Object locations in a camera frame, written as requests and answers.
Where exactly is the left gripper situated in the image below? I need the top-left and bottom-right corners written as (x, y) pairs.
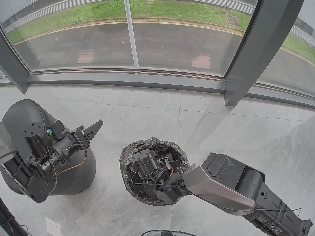
top-left (53, 119), bottom-right (103, 162)

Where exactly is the window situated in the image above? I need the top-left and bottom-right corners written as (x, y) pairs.
top-left (0, 0), bottom-right (315, 109)

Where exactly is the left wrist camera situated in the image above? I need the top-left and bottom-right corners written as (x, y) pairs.
top-left (47, 119), bottom-right (65, 140)

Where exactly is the black plastic bag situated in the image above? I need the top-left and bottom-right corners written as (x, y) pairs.
top-left (119, 136), bottom-right (191, 207)

